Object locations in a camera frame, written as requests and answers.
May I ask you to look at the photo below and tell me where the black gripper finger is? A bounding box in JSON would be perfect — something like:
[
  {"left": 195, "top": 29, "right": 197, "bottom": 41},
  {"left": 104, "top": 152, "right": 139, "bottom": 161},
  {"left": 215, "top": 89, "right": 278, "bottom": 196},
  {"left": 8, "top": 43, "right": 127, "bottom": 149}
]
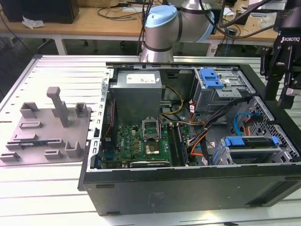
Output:
[
  {"left": 260, "top": 44, "right": 284, "bottom": 101},
  {"left": 277, "top": 46, "right": 301, "bottom": 109}
]

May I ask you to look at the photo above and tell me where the orange red power wire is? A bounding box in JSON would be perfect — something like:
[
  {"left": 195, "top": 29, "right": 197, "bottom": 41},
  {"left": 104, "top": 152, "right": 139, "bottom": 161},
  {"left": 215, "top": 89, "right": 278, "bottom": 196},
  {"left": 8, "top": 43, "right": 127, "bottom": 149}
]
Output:
[{"left": 243, "top": 115, "right": 276, "bottom": 137}]

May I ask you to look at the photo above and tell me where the blue data wire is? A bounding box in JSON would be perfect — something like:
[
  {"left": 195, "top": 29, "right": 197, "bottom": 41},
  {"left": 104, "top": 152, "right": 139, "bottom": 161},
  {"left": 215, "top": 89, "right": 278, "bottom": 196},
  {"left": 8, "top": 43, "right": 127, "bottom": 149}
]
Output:
[{"left": 233, "top": 112, "right": 261, "bottom": 137}]

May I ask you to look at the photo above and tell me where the hard disk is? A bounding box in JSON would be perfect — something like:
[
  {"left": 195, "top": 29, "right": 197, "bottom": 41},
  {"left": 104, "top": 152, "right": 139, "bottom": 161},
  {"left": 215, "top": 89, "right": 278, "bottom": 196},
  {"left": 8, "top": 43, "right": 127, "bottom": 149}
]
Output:
[{"left": 211, "top": 136, "right": 280, "bottom": 165}]

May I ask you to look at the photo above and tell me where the grey metal disk bay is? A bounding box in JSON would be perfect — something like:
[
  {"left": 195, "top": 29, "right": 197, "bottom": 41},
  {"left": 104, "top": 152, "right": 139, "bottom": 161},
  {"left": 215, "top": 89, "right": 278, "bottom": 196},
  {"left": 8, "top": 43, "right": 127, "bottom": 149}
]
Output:
[{"left": 209, "top": 135, "right": 294, "bottom": 165}]

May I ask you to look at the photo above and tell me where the grey laptop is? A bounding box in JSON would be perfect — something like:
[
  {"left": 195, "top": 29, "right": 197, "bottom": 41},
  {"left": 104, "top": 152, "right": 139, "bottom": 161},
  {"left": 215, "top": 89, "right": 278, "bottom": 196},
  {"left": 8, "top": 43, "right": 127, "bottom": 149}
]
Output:
[{"left": 249, "top": 4, "right": 278, "bottom": 17}]

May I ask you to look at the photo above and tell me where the small black box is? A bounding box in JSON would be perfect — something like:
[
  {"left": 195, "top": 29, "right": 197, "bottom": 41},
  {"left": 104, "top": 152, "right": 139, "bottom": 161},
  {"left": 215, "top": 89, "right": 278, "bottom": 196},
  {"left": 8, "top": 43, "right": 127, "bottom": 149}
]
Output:
[{"left": 234, "top": 11, "right": 249, "bottom": 25}]

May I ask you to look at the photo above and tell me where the grey optical drive cage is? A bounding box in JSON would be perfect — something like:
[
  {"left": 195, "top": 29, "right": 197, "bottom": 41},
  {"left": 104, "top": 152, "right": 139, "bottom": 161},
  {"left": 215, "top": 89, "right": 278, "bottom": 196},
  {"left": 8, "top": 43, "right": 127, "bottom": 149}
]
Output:
[{"left": 192, "top": 68, "right": 256, "bottom": 114}]

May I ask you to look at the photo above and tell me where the blue plastic drive latch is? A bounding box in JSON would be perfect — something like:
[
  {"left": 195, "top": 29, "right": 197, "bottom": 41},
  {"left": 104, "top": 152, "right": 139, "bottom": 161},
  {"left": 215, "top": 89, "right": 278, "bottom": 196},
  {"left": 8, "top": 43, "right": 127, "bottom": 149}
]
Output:
[{"left": 199, "top": 68, "right": 224, "bottom": 89}]

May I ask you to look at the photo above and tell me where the black desktop box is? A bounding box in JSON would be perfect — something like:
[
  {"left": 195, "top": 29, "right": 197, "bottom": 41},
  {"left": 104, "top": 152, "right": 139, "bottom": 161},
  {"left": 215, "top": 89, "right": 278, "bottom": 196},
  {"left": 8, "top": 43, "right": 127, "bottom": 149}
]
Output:
[{"left": 213, "top": 6, "right": 223, "bottom": 24}]

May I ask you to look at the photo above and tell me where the black RAM slot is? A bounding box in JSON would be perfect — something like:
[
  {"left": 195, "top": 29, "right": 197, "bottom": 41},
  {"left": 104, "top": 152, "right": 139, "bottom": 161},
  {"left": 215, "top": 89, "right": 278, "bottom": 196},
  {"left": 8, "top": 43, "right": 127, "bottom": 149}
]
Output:
[
  {"left": 170, "top": 124, "right": 181, "bottom": 166},
  {"left": 177, "top": 124, "right": 190, "bottom": 165},
  {"left": 167, "top": 124, "right": 177, "bottom": 166},
  {"left": 174, "top": 124, "right": 185, "bottom": 166}
]

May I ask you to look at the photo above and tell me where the black open PC case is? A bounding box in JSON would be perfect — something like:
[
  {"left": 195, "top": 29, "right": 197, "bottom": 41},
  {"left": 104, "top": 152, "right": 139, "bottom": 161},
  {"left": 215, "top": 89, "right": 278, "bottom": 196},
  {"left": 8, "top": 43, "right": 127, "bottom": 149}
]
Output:
[{"left": 77, "top": 61, "right": 301, "bottom": 216}]

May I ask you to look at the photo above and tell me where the metal socket cover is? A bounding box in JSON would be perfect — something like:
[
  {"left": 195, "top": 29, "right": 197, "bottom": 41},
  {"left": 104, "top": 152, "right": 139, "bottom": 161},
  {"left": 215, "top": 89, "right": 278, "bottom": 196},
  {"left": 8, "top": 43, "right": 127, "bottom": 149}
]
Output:
[{"left": 142, "top": 116, "right": 162, "bottom": 141}]

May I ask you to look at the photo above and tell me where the CPU socket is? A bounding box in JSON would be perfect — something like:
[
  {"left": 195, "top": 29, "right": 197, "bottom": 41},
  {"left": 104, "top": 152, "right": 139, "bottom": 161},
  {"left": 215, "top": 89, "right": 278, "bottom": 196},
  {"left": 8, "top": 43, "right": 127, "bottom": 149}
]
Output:
[{"left": 143, "top": 140, "right": 160, "bottom": 156}]

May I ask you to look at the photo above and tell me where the grey power supply unit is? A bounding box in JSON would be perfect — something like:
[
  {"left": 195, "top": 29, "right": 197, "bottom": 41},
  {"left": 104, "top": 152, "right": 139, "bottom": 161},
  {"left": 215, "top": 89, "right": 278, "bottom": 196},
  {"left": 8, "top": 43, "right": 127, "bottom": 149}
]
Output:
[{"left": 109, "top": 70, "right": 163, "bottom": 125}]

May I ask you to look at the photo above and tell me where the black graphics card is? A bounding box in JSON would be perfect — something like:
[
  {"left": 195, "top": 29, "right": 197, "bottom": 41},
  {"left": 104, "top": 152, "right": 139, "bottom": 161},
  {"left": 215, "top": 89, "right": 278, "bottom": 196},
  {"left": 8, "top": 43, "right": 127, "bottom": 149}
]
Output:
[{"left": 130, "top": 160, "right": 170, "bottom": 168}]

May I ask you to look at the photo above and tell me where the green motherboard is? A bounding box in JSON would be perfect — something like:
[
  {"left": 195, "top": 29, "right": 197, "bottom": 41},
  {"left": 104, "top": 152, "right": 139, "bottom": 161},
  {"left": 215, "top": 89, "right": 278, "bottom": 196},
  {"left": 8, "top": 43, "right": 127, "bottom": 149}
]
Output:
[{"left": 101, "top": 123, "right": 196, "bottom": 169}]

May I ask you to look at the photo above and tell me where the grey plastic parts rack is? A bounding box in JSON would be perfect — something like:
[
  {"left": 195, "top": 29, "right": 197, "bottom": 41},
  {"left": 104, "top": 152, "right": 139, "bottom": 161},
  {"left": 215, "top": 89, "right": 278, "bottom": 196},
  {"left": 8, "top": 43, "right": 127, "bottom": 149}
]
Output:
[{"left": 0, "top": 86, "right": 93, "bottom": 167}]

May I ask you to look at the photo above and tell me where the large black computer case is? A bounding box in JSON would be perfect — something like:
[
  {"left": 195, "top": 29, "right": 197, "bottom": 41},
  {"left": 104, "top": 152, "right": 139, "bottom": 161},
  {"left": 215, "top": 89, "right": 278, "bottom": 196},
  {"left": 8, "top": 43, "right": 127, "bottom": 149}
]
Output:
[{"left": 0, "top": 0, "right": 79, "bottom": 24}]

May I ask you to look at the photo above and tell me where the RAM stick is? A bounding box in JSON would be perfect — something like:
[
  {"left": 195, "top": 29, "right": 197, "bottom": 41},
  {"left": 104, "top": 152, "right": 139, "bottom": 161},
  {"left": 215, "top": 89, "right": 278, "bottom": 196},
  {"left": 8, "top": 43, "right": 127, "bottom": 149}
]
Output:
[{"left": 18, "top": 140, "right": 49, "bottom": 147}]

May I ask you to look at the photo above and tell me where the crumpled white plastic wrap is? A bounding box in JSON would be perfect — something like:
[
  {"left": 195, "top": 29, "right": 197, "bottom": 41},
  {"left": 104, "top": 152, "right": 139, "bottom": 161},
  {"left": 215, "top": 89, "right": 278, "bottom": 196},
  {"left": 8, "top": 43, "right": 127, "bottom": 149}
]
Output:
[{"left": 22, "top": 15, "right": 45, "bottom": 30}]

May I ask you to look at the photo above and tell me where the black tool cable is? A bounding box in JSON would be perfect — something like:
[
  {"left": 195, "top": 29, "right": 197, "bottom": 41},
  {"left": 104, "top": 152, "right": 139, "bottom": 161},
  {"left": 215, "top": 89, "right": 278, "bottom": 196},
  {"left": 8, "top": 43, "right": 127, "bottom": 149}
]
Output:
[{"left": 199, "top": 0, "right": 279, "bottom": 38}]

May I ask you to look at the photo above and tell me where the thick black wire bundle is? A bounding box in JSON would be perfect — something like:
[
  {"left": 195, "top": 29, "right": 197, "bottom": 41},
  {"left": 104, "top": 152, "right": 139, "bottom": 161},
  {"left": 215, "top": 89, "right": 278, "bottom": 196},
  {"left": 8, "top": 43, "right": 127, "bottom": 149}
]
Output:
[{"left": 201, "top": 96, "right": 256, "bottom": 165}]

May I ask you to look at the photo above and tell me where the blue network cable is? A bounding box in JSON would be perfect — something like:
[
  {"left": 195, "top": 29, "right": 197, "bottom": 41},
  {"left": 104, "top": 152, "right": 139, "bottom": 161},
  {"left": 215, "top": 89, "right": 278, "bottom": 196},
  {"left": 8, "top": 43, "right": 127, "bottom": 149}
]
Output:
[{"left": 225, "top": 25, "right": 230, "bottom": 57}]

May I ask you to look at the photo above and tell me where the yellow black wire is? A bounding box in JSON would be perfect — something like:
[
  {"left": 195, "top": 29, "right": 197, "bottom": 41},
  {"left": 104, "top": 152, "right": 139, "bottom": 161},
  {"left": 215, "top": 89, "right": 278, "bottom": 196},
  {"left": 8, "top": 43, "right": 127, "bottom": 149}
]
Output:
[{"left": 160, "top": 85, "right": 184, "bottom": 116}]

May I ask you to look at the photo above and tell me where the orange black wire bundle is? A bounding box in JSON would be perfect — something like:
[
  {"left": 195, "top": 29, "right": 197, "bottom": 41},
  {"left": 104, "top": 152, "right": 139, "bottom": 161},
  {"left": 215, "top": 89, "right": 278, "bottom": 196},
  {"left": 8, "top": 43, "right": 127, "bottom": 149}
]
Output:
[{"left": 188, "top": 135, "right": 207, "bottom": 158}]

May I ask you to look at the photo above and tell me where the wooden desk white frame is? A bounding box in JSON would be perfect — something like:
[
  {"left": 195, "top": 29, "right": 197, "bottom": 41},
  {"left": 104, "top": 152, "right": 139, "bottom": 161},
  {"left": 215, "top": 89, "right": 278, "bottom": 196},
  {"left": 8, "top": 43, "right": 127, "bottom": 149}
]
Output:
[{"left": 0, "top": 0, "right": 278, "bottom": 56}]

